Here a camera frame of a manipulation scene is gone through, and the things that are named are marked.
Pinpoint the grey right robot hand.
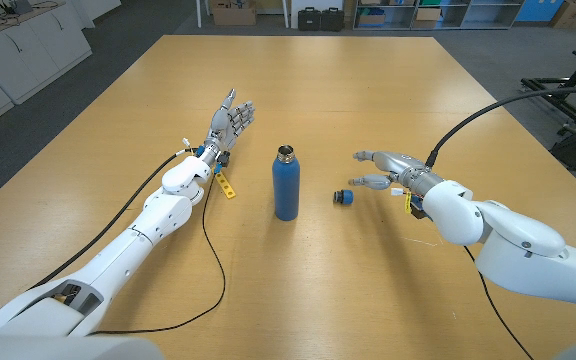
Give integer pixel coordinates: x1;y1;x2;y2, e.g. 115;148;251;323
347;149;445;197

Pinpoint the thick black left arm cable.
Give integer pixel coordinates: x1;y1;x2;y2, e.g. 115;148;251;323
27;148;199;290

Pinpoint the small cardboard box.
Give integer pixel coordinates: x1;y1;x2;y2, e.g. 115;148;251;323
412;7;443;29

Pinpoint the white table frame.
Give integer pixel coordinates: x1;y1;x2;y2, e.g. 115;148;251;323
196;0;291;29

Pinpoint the large cardboard box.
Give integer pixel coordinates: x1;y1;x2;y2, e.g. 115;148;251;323
211;0;258;27

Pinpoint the grey laptop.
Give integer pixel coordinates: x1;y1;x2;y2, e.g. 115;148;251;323
0;0;34;15

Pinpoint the long white cabinet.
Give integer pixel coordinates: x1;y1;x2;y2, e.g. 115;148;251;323
0;0;93;105

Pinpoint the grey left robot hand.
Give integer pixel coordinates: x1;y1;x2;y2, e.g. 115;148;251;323
202;88;257;164

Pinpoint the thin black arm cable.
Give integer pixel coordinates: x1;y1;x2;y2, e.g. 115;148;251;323
462;244;536;360
90;172;228;335

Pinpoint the black hard case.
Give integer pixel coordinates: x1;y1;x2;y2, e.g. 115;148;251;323
297;6;322;32
320;6;346;33

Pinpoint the blue metal bottle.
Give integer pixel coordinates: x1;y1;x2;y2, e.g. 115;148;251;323
271;144;301;222

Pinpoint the blue panel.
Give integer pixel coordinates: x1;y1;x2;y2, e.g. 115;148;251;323
515;0;553;23

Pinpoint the white board panel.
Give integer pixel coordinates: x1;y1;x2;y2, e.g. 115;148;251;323
290;0;347;30

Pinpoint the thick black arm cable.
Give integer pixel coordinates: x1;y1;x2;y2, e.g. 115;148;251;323
425;86;576;169
27;148;199;290

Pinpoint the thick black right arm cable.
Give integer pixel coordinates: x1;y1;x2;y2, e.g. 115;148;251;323
425;86;576;169

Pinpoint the grey shelf unit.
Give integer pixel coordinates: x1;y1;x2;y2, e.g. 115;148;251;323
352;0;524;31

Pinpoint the yellow ruler with holes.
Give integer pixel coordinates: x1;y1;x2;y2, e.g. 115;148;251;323
215;171;237;200

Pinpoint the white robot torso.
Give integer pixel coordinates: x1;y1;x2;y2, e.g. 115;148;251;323
0;333;576;360

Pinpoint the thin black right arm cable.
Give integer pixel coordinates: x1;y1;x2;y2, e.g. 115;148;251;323
462;244;536;360

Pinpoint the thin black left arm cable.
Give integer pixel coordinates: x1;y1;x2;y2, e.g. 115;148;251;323
90;172;228;335

